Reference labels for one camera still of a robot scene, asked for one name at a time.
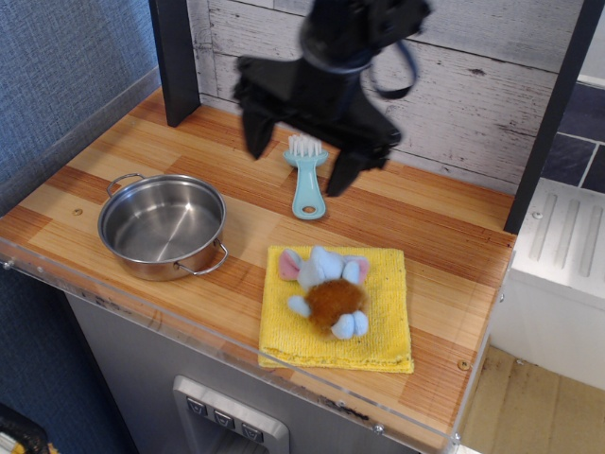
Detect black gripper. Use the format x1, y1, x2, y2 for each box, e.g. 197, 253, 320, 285
233, 56, 401, 197

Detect silver steel pot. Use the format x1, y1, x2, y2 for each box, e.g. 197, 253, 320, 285
97, 173, 230, 281

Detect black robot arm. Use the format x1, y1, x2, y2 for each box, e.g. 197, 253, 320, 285
233, 1, 431, 197

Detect light blue brush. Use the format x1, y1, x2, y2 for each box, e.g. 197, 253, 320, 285
283, 134, 329, 220

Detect blue plush elephant toy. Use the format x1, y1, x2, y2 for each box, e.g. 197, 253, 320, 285
278, 246, 370, 341

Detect yellow folded cloth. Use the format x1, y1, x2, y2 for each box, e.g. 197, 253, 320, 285
258, 246, 414, 374

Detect clear acrylic edge guard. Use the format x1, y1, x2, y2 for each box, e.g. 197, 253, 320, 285
1, 240, 459, 453

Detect silver dispenser panel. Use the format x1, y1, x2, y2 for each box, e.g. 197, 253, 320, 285
173, 375, 290, 453

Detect white ribbed cabinet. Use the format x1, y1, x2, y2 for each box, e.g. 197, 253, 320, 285
490, 179, 604, 389

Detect yellow black object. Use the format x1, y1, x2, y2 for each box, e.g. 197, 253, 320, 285
1, 412, 57, 454

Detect black left shelf post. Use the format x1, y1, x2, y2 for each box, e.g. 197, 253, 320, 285
148, 0, 200, 127

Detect black shelf post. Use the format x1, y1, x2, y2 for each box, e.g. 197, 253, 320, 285
148, 0, 200, 127
504, 0, 604, 235

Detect black right shelf post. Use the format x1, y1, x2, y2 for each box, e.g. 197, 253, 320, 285
504, 0, 604, 235

